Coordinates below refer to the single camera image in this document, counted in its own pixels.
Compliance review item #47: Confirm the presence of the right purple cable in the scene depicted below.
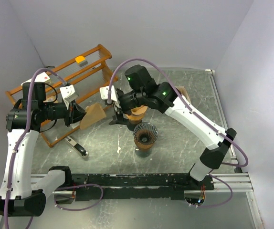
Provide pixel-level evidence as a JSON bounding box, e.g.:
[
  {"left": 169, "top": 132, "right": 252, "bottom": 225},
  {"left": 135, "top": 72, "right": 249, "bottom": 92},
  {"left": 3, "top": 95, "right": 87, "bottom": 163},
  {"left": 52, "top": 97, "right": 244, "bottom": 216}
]
[{"left": 106, "top": 57, "right": 249, "bottom": 208}]

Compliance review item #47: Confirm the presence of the orange wooden rack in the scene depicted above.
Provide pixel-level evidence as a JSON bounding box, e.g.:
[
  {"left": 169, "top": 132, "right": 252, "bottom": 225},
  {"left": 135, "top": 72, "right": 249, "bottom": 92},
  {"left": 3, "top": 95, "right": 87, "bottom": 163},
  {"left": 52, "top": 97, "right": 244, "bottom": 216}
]
[{"left": 5, "top": 44, "right": 113, "bottom": 148}]

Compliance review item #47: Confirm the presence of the purple cable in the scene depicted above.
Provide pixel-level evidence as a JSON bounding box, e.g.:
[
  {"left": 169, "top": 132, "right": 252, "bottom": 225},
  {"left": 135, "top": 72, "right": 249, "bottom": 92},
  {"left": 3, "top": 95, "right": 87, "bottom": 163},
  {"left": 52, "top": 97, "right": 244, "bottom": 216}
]
[
  {"left": 106, "top": 57, "right": 249, "bottom": 208},
  {"left": 3, "top": 67, "right": 104, "bottom": 229}
]

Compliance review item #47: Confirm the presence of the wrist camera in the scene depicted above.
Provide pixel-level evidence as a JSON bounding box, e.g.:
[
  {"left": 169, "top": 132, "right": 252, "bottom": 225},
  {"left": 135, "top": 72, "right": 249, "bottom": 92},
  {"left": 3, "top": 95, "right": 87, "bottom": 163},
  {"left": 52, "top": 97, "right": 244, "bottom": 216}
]
[
  {"left": 60, "top": 85, "right": 78, "bottom": 110},
  {"left": 99, "top": 85, "right": 119, "bottom": 105}
]

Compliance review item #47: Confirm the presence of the clear glass ribbed dripper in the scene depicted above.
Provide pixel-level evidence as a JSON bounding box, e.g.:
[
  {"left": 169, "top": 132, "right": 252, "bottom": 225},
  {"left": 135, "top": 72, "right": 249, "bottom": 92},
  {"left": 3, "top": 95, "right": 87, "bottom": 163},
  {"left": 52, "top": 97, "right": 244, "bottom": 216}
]
[{"left": 133, "top": 122, "right": 158, "bottom": 145}]

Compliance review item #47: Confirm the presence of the white flat box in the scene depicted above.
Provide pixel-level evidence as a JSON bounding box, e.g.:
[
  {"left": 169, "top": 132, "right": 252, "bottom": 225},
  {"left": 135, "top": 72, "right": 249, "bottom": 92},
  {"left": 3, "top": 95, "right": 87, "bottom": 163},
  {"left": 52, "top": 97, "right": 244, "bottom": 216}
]
[{"left": 34, "top": 72, "right": 53, "bottom": 85}]

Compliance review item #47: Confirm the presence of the orange grey small box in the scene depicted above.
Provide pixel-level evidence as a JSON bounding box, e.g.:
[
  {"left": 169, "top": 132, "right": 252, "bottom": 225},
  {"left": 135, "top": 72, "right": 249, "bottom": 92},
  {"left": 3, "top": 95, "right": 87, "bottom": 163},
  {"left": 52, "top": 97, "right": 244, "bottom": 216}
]
[{"left": 75, "top": 55, "right": 88, "bottom": 67}]

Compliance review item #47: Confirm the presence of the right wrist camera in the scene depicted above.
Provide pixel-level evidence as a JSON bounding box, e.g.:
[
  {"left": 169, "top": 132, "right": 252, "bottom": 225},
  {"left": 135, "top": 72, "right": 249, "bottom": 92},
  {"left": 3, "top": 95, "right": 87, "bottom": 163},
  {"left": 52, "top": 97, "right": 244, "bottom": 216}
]
[{"left": 99, "top": 85, "right": 119, "bottom": 105}]

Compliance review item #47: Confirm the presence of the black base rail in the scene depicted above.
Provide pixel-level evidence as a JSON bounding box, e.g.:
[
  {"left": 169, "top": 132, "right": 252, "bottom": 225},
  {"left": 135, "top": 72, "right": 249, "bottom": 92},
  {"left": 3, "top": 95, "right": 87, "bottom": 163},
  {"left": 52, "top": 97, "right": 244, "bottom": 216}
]
[{"left": 43, "top": 173, "right": 215, "bottom": 202}]

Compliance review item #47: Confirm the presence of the brown paper coffee filter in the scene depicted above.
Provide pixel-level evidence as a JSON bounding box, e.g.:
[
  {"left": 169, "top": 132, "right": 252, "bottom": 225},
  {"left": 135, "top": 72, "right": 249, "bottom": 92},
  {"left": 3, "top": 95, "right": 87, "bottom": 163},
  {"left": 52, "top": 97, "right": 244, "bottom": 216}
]
[{"left": 131, "top": 105, "right": 148, "bottom": 116}]

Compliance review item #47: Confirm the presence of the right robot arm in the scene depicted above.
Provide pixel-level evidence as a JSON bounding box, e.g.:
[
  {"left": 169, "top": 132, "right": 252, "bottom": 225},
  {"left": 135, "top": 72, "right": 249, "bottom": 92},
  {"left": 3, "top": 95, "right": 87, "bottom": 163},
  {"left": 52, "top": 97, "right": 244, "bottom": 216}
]
[{"left": 100, "top": 64, "right": 237, "bottom": 190}]

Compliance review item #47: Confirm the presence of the silver black coffee scoop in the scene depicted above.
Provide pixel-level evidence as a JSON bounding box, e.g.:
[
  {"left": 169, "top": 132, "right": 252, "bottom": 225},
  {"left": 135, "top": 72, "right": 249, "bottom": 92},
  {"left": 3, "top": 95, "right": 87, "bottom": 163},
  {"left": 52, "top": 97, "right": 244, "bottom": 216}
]
[{"left": 65, "top": 136, "right": 89, "bottom": 158}]

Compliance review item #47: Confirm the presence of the grey glass carafe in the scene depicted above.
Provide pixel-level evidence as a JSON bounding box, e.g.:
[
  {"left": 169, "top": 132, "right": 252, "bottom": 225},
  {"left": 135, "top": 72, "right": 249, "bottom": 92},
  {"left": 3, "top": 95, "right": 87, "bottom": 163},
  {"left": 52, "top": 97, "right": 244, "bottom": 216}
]
[{"left": 134, "top": 146, "right": 152, "bottom": 158}]

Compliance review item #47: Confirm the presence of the dark glass carafe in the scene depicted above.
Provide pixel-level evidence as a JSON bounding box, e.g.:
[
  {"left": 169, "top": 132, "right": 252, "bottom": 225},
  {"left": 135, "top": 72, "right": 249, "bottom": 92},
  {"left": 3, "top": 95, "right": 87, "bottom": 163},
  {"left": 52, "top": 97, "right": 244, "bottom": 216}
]
[{"left": 126, "top": 121, "right": 141, "bottom": 131}]

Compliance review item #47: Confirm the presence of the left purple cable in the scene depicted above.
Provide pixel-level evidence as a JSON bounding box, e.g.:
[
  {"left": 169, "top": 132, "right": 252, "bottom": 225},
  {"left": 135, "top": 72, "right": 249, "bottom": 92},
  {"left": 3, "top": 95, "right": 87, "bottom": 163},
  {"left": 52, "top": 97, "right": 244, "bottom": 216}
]
[{"left": 3, "top": 67, "right": 104, "bottom": 229}]

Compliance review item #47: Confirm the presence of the aluminium frame rail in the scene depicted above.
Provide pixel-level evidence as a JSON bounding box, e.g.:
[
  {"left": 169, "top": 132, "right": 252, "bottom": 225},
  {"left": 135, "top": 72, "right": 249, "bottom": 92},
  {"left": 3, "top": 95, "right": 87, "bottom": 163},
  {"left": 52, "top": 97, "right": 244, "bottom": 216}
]
[{"left": 31, "top": 157, "right": 254, "bottom": 194}]

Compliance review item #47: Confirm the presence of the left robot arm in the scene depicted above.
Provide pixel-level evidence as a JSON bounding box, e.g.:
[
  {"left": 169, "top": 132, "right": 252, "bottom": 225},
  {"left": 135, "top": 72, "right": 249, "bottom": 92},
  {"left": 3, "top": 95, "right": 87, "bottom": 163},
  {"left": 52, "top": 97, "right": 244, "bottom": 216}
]
[{"left": 0, "top": 83, "right": 86, "bottom": 217}]

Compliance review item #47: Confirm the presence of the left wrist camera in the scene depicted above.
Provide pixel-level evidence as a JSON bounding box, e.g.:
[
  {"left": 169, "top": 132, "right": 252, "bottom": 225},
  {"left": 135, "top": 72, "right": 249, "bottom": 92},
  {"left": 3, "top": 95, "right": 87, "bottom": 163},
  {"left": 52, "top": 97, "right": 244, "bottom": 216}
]
[{"left": 60, "top": 85, "right": 78, "bottom": 110}]

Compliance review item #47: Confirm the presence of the orange coffee filter box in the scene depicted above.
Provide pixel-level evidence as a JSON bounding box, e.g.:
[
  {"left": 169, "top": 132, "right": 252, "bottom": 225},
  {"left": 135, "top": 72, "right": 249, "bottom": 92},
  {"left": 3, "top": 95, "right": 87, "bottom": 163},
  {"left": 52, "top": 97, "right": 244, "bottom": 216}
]
[{"left": 176, "top": 86, "right": 191, "bottom": 103}]

